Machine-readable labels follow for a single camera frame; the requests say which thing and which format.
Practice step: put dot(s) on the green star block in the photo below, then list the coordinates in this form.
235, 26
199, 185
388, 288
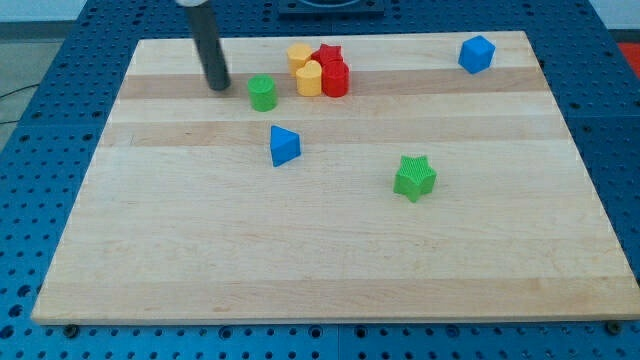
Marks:
414, 178

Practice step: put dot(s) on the blue triangle block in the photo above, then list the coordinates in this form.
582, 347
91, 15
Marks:
285, 145

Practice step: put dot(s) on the wooden board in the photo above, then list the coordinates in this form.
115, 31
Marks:
182, 218

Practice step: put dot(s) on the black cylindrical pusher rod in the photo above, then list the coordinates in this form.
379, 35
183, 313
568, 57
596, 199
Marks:
203, 25

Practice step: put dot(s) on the red cylinder block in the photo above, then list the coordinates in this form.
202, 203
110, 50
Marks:
335, 78

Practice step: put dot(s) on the yellow heart block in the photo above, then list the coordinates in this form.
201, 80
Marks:
309, 79

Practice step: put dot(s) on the green cylinder block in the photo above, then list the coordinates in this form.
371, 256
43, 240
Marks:
262, 92

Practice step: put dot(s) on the red star block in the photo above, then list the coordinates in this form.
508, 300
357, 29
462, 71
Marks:
327, 54

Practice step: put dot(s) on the blue cube block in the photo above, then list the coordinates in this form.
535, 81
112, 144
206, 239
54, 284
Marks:
476, 54

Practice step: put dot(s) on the yellow hexagon block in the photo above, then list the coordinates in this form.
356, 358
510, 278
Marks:
298, 54

